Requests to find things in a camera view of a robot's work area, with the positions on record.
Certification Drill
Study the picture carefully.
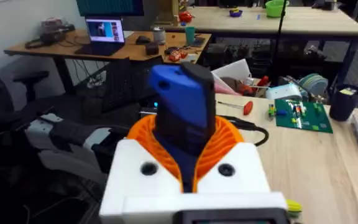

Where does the grey can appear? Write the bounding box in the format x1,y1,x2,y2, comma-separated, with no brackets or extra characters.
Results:
152,26,167,45

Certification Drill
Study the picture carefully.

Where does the black cable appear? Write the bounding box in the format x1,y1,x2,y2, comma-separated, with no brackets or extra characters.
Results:
218,115,270,147

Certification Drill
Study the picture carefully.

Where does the heap of gear with cables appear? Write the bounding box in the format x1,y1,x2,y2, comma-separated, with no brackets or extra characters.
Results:
24,17,76,50

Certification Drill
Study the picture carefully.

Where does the pale wooden table with dark frame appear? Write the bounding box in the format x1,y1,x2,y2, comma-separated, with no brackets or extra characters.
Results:
162,5,358,94

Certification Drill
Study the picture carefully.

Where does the black stand pole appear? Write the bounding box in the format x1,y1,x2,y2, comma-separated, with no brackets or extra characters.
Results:
271,0,289,85

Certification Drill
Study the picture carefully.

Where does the black mesh chair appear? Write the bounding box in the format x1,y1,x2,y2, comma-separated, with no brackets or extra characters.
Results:
99,55,165,113

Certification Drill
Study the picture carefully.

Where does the grey-green tape roll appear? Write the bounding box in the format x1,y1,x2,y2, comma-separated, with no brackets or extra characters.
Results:
298,73,329,97

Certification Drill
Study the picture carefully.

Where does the white device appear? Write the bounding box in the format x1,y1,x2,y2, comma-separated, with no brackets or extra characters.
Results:
265,83,303,101

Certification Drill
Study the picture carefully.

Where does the dark brown mug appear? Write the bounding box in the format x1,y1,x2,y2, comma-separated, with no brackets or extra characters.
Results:
144,42,160,56

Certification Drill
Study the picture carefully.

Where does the laptop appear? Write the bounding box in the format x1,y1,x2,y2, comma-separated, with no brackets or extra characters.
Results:
74,16,127,57

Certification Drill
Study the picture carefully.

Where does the teal cup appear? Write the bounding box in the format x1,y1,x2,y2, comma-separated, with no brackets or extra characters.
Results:
184,26,196,45

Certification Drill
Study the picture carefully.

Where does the black computer mouse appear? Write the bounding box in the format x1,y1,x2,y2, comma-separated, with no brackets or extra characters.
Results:
135,35,152,45

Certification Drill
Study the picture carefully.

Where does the red toy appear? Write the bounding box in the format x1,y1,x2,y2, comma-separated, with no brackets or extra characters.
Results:
178,11,194,24

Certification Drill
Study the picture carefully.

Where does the white orange right gripper right finger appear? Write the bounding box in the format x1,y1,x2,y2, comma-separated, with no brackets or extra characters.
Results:
195,116,272,194

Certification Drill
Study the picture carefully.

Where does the red-handled screwdriver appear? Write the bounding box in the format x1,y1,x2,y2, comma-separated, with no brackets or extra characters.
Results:
216,100,254,116

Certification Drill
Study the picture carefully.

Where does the green bowl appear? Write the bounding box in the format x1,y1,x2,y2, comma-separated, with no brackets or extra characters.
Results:
264,0,290,18

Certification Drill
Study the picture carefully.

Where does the blue electric screwdriver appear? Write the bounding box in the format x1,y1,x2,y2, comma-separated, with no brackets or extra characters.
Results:
147,62,218,193

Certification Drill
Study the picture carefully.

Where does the white orange right gripper left finger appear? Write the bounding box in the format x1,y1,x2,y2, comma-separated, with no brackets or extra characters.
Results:
99,114,185,219

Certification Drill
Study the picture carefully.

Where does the yellow-green toy vegetable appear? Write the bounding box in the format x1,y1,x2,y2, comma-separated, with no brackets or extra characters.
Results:
285,198,303,219

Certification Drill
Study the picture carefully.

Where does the red snack packet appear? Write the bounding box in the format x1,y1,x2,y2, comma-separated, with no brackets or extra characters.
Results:
168,49,189,63

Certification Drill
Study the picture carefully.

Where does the box with heap of things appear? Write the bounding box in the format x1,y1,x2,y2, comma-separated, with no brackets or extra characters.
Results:
211,58,270,98

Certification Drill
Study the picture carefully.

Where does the monitor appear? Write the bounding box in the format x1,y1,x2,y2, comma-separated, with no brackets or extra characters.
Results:
75,0,145,18

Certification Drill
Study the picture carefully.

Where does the wooden desk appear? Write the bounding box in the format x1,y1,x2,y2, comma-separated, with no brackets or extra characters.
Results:
3,28,213,95

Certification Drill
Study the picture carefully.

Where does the green board with toy blocks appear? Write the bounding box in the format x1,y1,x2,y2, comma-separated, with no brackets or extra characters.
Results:
267,98,334,134

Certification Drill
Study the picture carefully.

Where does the dark blue cup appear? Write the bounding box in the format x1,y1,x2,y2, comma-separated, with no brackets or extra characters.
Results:
328,83,358,122

